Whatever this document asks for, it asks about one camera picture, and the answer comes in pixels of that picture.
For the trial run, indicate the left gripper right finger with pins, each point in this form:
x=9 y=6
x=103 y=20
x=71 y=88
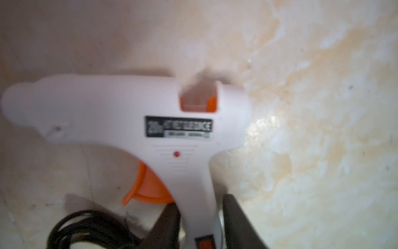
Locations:
x=239 y=232

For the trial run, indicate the white glue gun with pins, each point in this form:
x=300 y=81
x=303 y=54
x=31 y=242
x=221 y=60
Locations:
x=145 y=116

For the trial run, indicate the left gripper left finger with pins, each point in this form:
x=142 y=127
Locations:
x=165 y=233

